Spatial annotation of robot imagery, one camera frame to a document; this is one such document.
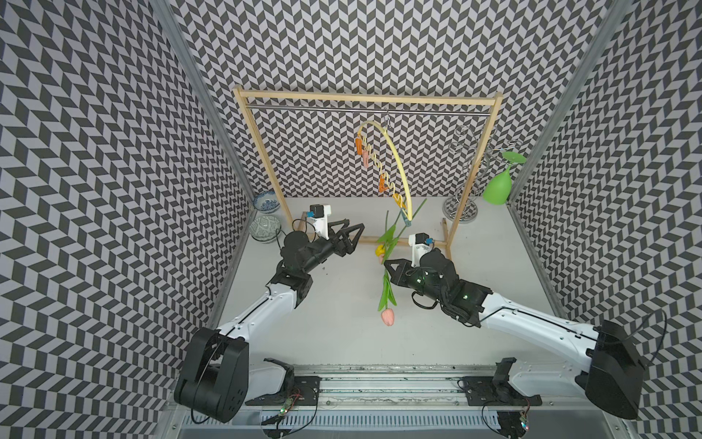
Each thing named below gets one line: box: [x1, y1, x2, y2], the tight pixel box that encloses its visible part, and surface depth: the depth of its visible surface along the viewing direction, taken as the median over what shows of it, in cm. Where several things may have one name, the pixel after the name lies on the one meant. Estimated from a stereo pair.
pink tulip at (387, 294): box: [377, 264, 398, 327], surface depth 73 cm
